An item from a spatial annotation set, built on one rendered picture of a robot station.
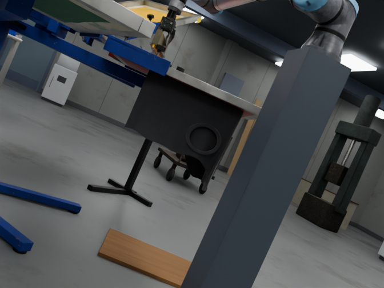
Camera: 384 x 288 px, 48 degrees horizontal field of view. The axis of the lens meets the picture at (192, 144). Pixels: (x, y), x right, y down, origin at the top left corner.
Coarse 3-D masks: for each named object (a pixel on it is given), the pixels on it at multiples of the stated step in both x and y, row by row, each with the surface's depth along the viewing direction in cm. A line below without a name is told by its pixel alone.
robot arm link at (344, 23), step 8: (344, 0) 150; (352, 0) 150; (344, 8) 148; (352, 8) 150; (336, 16) 147; (344, 16) 149; (352, 16) 151; (320, 24) 152; (328, 24) 150; (336, 24) 150; (344, 24) 150; (352, 24) 153; (344, 32) 151
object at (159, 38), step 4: (156, 32) 202; (160, 32) 202; (156, 36) 202; (160, 36) 202; (164, 36) 212; (156, 40) 203; (160, 40) 205; (164, 40) 217; (152, 44) 204; (156, 44) 203; (160, 44) 210; (164, 52) 235
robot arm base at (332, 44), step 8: (320, 32) 152; (328, 32) 150; (336, 32) 150; (312, 40) 152; (320, 40) 151; (328, 40) 150; (336, 40) 150; (344, 40) 153; (320, 48) 149; (328, 48) 149; (336, 48) 150; (336, 56) 150
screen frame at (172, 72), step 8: (168, 72) 192; (176, 72) 192; (184, 80) 192; (192, 80) 192; (200, 88) 192; (208, 88) 192; (216, 88) 192; (216, 96) 192; (224, 96) 192; (232, 96) 192; (232, 104) 194; (240, 104) 192; (248, 104) 192; (256, 112) 193
